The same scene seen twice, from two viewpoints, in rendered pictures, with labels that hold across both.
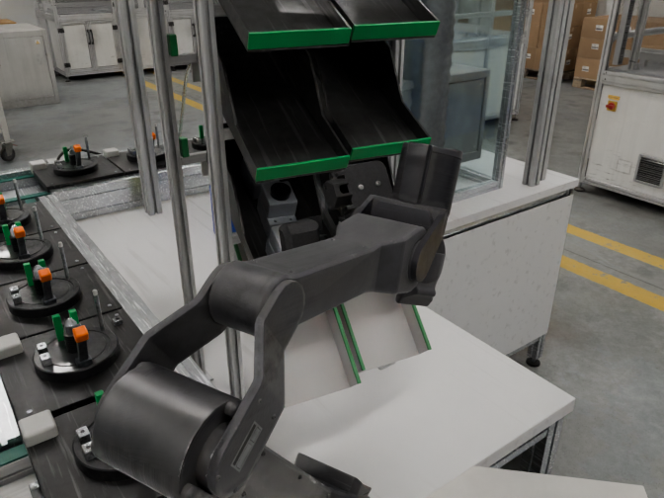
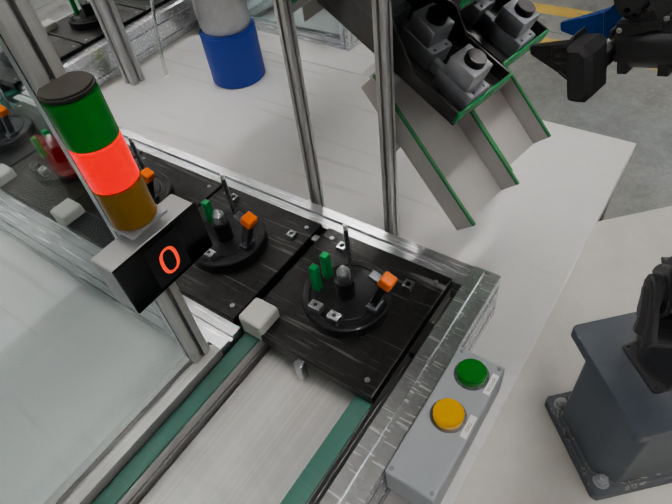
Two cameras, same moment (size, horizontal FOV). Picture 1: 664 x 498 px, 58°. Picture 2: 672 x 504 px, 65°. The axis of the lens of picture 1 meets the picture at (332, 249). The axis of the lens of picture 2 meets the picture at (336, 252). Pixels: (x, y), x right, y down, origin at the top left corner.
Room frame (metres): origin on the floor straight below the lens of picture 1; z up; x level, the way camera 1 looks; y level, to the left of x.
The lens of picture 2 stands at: (0.16, 0.42, 1.63)
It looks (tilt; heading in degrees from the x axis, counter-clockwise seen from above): 47 degrees down; 347
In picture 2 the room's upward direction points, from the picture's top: 9 degrees counter-clockwise
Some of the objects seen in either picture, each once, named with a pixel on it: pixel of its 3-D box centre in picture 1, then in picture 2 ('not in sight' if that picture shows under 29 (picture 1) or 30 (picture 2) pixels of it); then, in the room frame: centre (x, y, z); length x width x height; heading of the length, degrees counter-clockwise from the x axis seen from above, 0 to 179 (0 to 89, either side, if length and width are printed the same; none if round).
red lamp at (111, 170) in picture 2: not in sight; (104, 159); (0.64, 0.52, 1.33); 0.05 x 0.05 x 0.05
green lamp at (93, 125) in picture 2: not in sight; (81, 115); (0.64, 0.52, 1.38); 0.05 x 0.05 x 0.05
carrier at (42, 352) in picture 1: (73, 337); (221, 226); (0.86, 0.45, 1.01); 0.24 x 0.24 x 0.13; 36
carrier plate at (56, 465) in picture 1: (126, 448); (348, 304); (0.65, 0.30, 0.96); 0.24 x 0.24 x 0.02; 36
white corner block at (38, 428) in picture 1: (39, 432); (260, 319); (0.67, 0.44, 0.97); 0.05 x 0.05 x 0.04; 36
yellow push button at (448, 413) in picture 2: not in sight; (448, 415); (0.43, 0.24, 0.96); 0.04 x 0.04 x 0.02
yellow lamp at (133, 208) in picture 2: not in sight; (125, 198); (0.64, 0.52, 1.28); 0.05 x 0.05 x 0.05
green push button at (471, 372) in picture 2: not in sight; (471, 374); (0.47, 0.19, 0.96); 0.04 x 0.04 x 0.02
